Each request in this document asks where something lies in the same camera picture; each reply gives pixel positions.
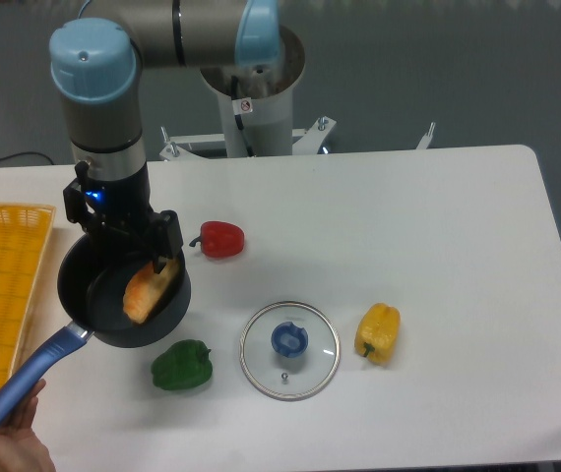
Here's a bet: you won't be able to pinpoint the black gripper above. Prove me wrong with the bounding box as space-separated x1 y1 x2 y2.
63 161 183 273

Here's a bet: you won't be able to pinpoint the black saucepan blue handle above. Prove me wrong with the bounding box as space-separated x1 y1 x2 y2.
0 236 191 426

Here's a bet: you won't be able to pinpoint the orange triangle bread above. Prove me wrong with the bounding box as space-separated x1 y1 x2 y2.
123 260 180 325

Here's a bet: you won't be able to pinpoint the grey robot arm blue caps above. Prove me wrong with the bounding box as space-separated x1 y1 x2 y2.
49 1 281 272

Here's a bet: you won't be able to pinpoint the person's hand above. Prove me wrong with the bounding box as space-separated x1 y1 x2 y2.
0 379 56 472

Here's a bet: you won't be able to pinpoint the red bell pepper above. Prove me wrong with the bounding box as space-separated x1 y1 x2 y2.
189 221 245 259

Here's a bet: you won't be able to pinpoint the green bell pepper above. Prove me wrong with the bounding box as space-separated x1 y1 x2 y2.
151 339 213 391

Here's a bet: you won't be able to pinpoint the glass lid blue knob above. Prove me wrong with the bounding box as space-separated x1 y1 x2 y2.
239 301 342 401

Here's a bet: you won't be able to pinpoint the yellow bell pepper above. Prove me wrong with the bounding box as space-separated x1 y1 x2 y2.
354 303 401 366

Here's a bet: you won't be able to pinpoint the black cable on floor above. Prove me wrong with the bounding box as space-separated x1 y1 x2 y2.
0 150 56 166

